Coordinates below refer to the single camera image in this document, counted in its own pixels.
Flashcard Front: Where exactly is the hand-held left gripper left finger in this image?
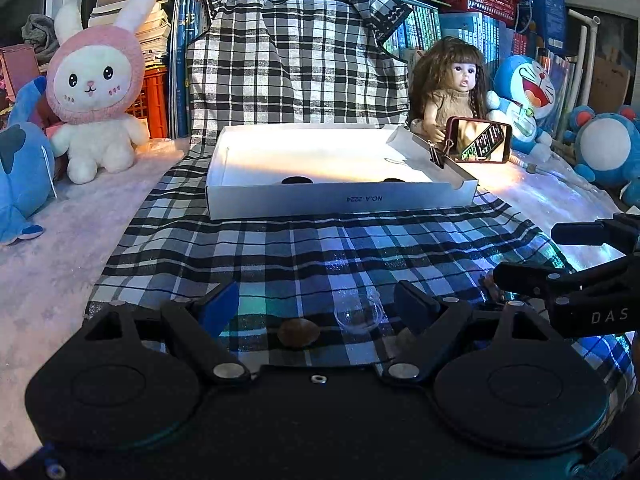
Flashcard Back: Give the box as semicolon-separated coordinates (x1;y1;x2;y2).
82;280;253;387

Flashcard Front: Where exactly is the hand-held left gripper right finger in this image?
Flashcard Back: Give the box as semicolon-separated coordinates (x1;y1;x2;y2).
381;280;563;387

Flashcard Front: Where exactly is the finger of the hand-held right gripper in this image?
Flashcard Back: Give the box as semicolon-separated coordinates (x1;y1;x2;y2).
492;260;584;308
550;212;640;253

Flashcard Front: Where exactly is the clear plastic cup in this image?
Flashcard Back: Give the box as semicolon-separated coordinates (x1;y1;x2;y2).
334;290;386;335

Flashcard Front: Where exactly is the white cardboard box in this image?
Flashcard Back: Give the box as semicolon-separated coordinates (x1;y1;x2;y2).
206;124;480;221

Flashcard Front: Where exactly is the blue round plush toy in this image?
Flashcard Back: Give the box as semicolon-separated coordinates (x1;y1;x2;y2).
564;105;640;208

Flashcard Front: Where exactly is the black white plaid cloth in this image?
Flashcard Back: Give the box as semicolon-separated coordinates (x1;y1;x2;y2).
85;0;638;426

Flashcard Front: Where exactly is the red smartphone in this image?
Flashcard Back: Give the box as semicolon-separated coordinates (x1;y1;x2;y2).
444;116;513;165

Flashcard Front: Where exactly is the black binder clip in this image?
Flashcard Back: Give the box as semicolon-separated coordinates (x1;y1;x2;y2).
425;139;453;168

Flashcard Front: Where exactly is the brown cardboard sheet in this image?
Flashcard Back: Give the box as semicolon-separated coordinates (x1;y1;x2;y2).
590;55;632;116

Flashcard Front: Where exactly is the blue cat plush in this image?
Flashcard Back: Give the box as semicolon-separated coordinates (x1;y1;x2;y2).
485;55;558;161

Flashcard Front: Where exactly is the white plastic pipe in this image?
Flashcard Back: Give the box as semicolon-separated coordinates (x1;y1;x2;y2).
565;7;601;126

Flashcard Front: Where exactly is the brown haired doll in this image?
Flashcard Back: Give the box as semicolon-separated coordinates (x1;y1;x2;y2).
407;36;493;153

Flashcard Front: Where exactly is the red plastic crate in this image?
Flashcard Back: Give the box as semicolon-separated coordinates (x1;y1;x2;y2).
125;65;171;140

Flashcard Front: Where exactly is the blue cardboard box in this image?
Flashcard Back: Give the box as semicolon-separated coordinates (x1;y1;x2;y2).
520;0;568;56

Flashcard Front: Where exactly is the blue spotted plush toy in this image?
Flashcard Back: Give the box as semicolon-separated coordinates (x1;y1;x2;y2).
0;76;57;247

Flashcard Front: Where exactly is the row of blue books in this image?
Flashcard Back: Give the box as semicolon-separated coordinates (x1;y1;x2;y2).
167;0;213;140

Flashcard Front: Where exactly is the pink white rabbit plush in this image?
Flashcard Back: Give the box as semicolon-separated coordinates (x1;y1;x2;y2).
46;0;151;185

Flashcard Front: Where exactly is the row of teal books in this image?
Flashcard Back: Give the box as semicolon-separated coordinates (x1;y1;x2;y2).
385;2;538;68

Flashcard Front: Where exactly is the stack of white books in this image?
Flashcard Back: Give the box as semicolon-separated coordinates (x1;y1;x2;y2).
89;0;176;68

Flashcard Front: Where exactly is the pink box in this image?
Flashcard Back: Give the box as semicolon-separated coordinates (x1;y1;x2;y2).
0;44;51;106

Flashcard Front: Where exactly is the grey cloth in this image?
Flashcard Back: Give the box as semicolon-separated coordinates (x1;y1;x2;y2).
21;14;62;61

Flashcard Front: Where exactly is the thin white cord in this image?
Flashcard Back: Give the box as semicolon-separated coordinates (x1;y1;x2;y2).
512;156;576;182

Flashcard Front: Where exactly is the white cable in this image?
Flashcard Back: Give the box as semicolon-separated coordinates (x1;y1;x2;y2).
42;142;57;198

